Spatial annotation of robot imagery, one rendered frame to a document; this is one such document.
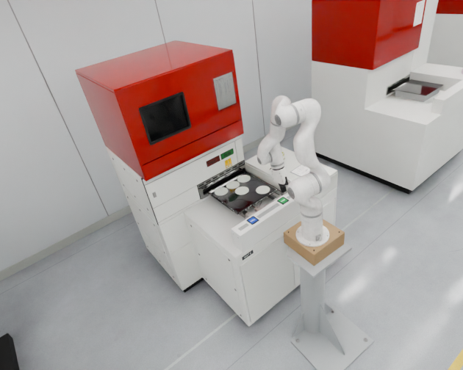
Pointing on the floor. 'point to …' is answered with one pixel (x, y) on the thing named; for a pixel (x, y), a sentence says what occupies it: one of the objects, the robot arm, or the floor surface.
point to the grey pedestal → (324, 319)
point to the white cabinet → (253, 267)
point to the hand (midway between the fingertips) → (283, 189)
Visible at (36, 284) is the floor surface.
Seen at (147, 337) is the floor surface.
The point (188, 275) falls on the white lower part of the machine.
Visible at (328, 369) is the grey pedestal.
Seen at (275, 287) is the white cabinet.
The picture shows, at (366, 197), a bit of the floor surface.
